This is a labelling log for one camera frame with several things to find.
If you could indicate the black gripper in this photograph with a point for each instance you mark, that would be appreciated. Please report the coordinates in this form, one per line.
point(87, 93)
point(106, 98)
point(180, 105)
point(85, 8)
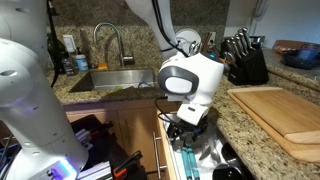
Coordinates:
point(190, 128)

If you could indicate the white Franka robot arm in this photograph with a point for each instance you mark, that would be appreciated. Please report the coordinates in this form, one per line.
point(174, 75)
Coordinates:
point(30, 110)

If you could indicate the wooden drawer with white lining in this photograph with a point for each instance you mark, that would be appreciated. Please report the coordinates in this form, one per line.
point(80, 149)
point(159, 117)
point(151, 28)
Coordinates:
point(168, 150)

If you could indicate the black kitchen utensil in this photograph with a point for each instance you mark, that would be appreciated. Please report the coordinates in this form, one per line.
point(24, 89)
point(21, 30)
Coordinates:
point(226, 173)

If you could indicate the wooden kitchen cabinet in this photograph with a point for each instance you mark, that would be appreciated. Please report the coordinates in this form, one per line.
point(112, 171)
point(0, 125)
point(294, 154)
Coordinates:
point(136, 133)

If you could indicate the orange black clamp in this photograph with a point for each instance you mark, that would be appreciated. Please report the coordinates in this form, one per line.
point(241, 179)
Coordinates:
point(128, 161)

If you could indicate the black cart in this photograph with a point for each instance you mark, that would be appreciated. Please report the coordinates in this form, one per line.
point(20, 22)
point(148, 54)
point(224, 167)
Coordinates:
point(106, 150)

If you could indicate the red black hand tool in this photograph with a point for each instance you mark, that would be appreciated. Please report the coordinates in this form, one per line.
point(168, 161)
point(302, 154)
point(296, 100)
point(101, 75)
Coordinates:
point(103, 126)

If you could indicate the green scrubber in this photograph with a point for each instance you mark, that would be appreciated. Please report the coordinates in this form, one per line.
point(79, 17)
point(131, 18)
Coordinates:
point(118, 88)

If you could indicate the stainless steel sink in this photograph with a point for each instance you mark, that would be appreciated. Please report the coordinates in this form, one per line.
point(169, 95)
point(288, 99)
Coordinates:
point(116, 78)

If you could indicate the black knife block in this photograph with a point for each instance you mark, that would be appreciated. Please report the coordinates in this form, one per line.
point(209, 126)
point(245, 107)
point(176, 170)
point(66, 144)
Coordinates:
point(250, 66)

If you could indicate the small wooden cutting board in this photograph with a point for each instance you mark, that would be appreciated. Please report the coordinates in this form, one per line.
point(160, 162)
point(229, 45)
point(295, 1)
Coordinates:
point(280, 110)

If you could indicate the aluminium extrusion bars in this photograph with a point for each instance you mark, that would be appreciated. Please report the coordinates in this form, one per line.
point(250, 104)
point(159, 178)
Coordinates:
point(96, 171)

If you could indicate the white utensil holder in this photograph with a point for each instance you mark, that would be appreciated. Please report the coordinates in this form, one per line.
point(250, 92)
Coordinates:
point(186, 35)

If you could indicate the white purple blocks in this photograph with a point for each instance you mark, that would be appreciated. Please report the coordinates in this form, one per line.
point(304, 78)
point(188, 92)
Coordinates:
point(83, 136)

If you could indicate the orange sponge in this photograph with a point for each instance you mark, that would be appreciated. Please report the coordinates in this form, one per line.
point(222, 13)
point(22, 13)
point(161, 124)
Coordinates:
point(102, 66)

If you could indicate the large wooden cutting board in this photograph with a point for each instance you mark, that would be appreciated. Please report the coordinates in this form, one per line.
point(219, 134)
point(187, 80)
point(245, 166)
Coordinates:
point(300, 153)

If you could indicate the curved steel faucet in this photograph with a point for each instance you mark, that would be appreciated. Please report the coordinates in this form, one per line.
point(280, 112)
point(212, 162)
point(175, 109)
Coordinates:
point(120, 43)

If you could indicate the dark blue bowl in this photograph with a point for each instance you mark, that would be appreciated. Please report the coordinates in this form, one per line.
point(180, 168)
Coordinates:
point(296, 62)

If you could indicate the brown wooden tray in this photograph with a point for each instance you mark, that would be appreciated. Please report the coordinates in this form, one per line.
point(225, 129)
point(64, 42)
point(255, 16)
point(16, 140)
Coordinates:
point(283, 45)

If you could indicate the dark hand soap bottle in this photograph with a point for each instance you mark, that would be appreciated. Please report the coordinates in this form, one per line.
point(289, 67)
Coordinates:
point(69, 66)

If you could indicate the blue plastic cup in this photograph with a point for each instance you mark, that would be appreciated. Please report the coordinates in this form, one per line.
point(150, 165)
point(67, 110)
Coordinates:
point(308, 51)

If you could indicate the green glass bottle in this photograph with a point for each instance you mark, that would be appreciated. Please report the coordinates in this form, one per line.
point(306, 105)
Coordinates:
point(57, 50)

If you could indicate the white wall outlet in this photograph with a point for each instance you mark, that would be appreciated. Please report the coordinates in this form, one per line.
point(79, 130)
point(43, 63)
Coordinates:
point(69, 43)

